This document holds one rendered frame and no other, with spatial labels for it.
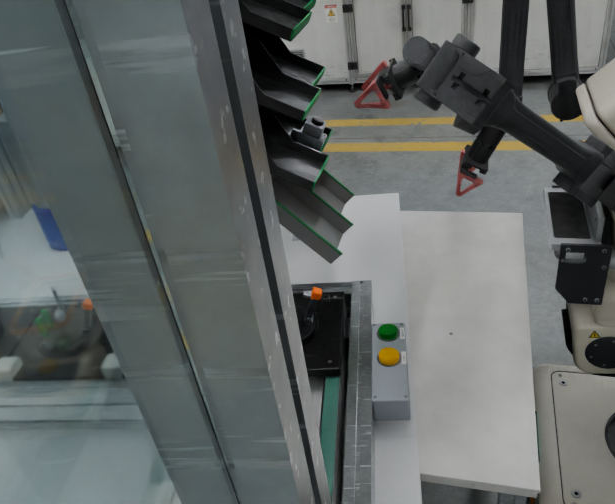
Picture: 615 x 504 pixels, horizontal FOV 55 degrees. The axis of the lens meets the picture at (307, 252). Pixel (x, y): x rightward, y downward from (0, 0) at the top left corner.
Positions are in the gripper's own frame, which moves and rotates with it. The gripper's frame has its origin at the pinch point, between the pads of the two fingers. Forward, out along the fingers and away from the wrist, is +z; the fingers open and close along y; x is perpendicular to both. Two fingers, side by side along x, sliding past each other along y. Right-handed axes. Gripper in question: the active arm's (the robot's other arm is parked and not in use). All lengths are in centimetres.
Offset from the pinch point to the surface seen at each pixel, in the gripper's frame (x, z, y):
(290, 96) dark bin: -10.4, 9.3, 12.9
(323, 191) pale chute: 19.8, 24.0, -3.7
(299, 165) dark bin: 4.1, 16.0, 14.2
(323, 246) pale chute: 21.8, 18.4, 21.6
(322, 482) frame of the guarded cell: -24, -36, 119
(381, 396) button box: 36, 4, 58
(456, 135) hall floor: 130, 50, -266
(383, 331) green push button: 34, 6, 42
